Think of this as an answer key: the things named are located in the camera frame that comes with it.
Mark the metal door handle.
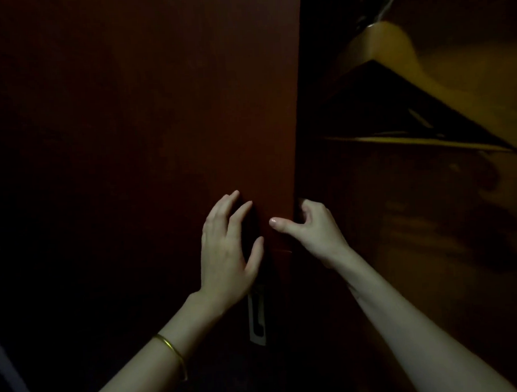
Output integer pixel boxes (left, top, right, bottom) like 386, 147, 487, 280
246, 283, 268, 347

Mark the gold bracelet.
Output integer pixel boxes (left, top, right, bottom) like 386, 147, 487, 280
152, 331, 190, 383

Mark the person's left forearm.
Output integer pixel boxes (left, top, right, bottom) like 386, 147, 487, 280
74, 291, 225, 392

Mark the person's right hand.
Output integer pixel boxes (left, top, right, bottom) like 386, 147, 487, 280
268, 197, 352, 273

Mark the person's right forearm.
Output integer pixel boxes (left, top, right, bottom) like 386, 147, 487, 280
329, 242, 517, 392

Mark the brown wooden wardrobe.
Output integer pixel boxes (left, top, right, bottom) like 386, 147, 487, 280
0, 0, 517, 392

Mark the metal wardrobe hook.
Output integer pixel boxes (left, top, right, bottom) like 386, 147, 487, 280
359, 0, 404, 26

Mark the person's left hand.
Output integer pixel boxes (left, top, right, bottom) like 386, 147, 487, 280
196, 189, 267, 317

